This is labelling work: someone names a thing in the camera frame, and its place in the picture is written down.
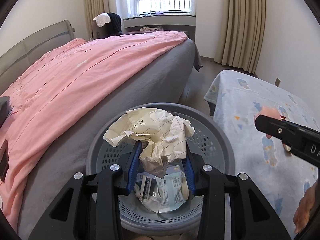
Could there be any pink plush toy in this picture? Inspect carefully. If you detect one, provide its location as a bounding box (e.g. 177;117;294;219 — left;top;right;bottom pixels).
254;106;282;127

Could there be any pink bed cover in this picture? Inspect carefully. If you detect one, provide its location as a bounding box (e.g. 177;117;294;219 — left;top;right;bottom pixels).
1;31;187;228

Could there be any light blue patterned blanket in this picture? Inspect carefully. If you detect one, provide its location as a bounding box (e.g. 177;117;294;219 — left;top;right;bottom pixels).
204;70;319;237

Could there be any lavender cardboard box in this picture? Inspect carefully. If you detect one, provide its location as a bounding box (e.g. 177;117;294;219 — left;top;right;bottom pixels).
136;165;182;182

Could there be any grey perforated trash bin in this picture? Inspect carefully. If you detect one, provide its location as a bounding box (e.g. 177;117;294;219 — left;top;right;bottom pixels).
85;102;235;236

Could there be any grey pillow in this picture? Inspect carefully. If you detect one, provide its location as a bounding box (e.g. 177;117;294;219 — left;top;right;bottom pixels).
0;96;10;127

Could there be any right beige curtain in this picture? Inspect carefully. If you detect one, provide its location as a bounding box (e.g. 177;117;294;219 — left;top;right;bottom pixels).
214;0;266;74

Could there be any person's right hand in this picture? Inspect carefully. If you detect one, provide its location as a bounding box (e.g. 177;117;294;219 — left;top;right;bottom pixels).
293;181;318;234

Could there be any lined paper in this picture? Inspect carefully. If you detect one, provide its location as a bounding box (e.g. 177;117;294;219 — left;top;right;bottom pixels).
103;107;195;179

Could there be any wall socket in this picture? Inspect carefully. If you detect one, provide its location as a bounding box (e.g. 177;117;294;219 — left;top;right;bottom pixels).
274;77;281;87

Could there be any grey window bench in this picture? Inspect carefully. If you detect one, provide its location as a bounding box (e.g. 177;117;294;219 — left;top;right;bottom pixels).
122;14;196;42

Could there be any grey headboard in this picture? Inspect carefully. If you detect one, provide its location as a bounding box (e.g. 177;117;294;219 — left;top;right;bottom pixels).
0;20;74;93

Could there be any grey bed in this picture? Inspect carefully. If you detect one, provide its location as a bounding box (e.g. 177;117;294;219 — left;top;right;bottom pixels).
12;38;198;239

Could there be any pale green wipes packet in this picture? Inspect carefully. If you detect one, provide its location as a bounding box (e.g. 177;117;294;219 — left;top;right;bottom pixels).
156;172;186;213

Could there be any white cloth on chair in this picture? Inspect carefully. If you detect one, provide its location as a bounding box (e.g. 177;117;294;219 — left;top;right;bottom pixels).
93;12;111;28

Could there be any white playing card box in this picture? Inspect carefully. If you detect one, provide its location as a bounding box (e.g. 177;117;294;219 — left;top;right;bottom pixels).
140;176;155;200

